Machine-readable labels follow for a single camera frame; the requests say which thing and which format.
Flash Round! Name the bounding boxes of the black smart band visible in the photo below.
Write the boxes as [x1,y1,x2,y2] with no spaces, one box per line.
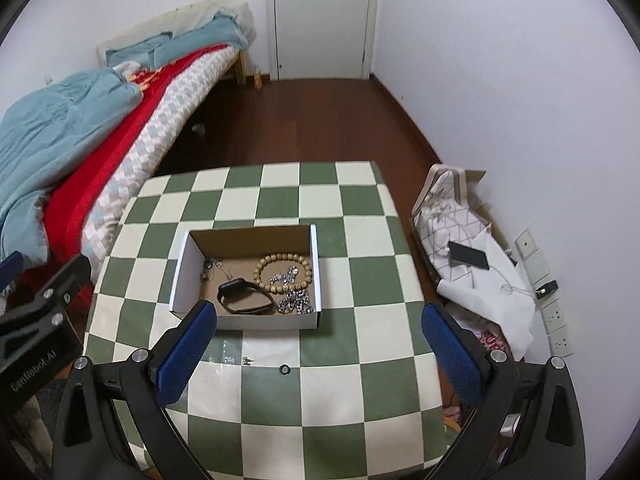
[216,277,276,316]

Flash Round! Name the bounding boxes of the black smartphone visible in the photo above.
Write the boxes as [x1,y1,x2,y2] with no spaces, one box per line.
[446,241,491,271]

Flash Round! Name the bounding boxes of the green white checkered tablecloth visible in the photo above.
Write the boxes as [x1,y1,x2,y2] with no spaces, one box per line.
[82,160,448,480]

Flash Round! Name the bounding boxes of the wooden bead bracelet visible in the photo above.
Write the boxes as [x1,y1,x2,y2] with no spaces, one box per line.
[254,252,314,295]

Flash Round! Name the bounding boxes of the white wall socket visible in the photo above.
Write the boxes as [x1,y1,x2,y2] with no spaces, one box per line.
[542,297,563,333]
[550,325,573,358]

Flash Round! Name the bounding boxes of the red white plastic bag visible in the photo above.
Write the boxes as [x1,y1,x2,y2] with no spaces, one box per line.
[475,330,508,356]

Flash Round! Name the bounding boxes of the thin silver bracelet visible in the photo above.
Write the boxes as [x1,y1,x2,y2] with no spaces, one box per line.
[267,267,300,286]

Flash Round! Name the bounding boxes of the thin silver pendant necklace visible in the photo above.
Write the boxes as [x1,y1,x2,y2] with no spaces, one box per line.
[201,257,236,283]

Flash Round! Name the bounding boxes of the cardboard box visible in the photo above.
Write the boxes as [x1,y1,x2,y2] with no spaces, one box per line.
[168,224,321,331]

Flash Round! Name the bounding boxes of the beige bed headboard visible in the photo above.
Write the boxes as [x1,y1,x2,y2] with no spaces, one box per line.
[96,0,256,86]

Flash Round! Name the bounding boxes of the grey wall plate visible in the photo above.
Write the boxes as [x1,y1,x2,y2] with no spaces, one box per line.
[515,228,551,283]

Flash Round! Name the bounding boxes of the patterned white tote bag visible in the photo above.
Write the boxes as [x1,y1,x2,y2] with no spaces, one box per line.
[411,162,488,281]

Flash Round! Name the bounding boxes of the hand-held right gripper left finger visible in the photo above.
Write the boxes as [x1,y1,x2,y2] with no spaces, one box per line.
[51,299,218,480]

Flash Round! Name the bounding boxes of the grey white checkered quilt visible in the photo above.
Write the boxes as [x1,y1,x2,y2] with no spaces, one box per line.
[80,50,238,266]

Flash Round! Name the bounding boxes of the thick silver chain bracelet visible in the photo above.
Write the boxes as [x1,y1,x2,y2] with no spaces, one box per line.
[276,289,317,315]

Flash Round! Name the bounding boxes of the white charging cable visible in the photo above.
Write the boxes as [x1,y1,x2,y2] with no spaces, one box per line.
[442,247,538,297]

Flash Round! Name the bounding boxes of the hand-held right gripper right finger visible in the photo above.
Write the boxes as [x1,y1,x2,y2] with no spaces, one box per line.
[421,301,587,480]

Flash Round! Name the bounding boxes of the light blue duvet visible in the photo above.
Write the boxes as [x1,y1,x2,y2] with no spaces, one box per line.
[0,69,143,266]

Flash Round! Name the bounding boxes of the light blue folded blanket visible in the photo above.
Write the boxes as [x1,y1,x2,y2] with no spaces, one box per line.
[107,12,249,68]

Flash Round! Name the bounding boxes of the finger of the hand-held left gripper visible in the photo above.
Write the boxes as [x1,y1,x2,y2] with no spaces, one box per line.
[0,253,93,341]
[0,251,24,293]

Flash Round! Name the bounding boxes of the bed with red sheet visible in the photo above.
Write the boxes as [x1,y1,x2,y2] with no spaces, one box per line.
[20,45,236,271]

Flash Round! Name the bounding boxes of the white door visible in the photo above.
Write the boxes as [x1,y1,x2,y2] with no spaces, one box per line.
[265,0,381,82]

